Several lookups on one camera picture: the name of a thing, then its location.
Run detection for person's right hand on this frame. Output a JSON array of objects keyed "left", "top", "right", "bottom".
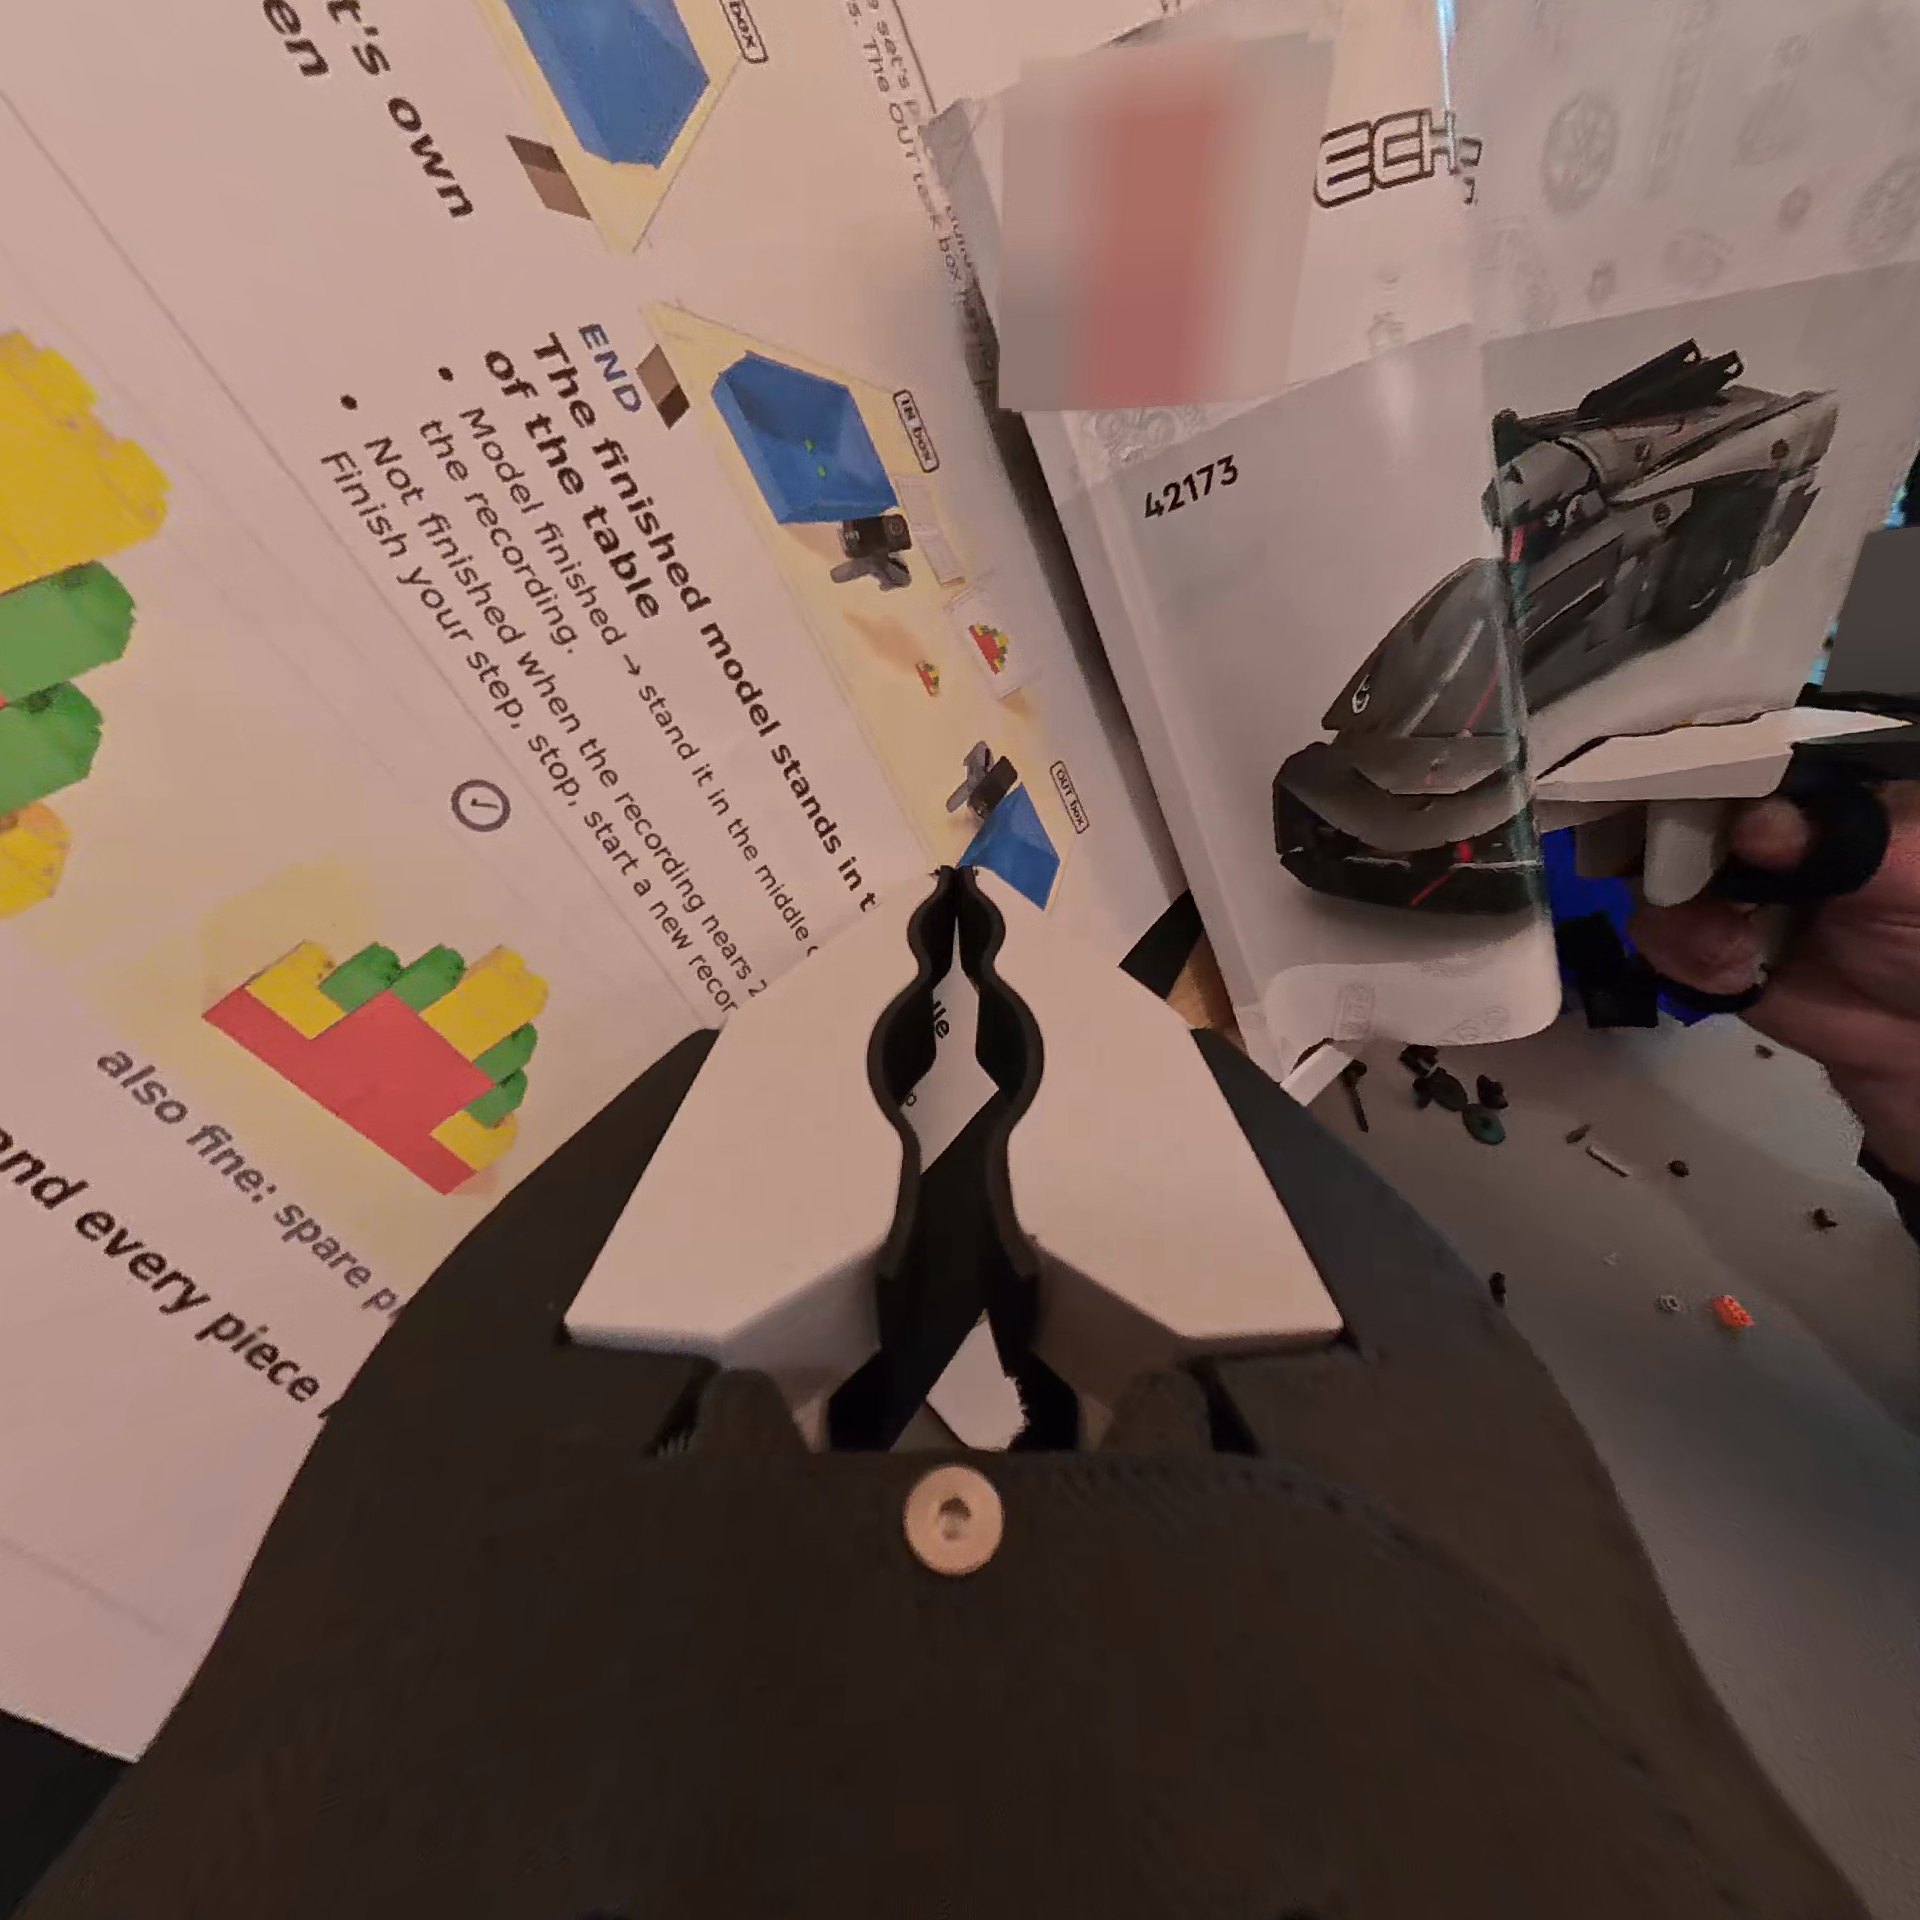
[{"left": 1631, "top": 772, "right": 1920, "bottom": 1186}]

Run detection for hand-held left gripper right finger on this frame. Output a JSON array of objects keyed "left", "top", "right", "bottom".
[{"left": 958, "top": 873, "right": 1343, "bottom": 1448}]

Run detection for scattered small lego pieces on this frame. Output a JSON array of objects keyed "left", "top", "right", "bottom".
[{"left": 1328, "top": 1036, "right": 1854, "bottom": 1337}]

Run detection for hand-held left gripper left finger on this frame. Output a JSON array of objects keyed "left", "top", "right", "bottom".
[{"left": 562, "top": 866, "right": 981, "bottom": 1452}]

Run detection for printed task instruction sheet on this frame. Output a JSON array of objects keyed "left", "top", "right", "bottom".
[{"left": 0, "top": 0, "right": 1201, "bottom": 1759}]

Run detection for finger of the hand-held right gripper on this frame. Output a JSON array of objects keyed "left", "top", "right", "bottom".
[
  {"left": 1543, "top": 703, "right": 1911, "bottom": 761},
  {"left": 1534, "top": 729, "right": 1912, "bottom": 806}
]

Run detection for lego instruction booklet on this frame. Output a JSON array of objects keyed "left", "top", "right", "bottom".
[{"left": 919, "top": 0, "right": 1920, "bottom": 1086}]

